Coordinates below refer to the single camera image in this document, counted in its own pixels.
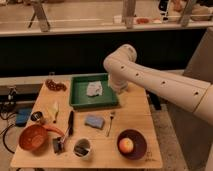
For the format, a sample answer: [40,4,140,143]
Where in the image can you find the purple bowl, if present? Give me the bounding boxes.
[117,129,147,160]

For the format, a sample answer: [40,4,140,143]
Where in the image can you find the silver fork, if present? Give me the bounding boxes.
[106,111,115,137]

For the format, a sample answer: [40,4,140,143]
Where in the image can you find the green plastic tray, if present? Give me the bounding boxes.
[69,73,119,109]

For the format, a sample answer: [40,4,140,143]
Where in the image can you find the blue box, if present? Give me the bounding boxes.
[15,108,32,127]

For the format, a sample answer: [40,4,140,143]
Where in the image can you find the red yellow apple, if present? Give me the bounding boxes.
[119,138,134,154]

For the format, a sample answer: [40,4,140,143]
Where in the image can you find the white towel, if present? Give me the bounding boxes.
[86,81,103,97]

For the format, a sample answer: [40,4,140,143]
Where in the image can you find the orange spoon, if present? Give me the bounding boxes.
[43,124,64,136]

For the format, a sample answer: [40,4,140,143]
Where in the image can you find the orange bowl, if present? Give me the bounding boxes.
[19,124,48,151]

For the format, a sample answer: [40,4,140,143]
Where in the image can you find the small dark can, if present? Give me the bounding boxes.
[30,111,45,124]

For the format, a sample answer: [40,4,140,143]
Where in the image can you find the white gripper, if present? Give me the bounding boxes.
[108,77,128,94]

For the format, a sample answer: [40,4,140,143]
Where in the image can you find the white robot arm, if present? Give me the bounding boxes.
[103,44,213,125]

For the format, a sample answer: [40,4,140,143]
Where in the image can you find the yellow banana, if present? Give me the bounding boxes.
[49,101,59,123]

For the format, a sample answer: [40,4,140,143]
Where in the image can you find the blue sponge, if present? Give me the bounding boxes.
[85,115,105,129]

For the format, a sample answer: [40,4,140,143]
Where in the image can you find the black cables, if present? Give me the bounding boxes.
[0,99,18,155]

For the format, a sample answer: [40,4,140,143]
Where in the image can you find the black metal clip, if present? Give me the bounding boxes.
[52,137,65,154]

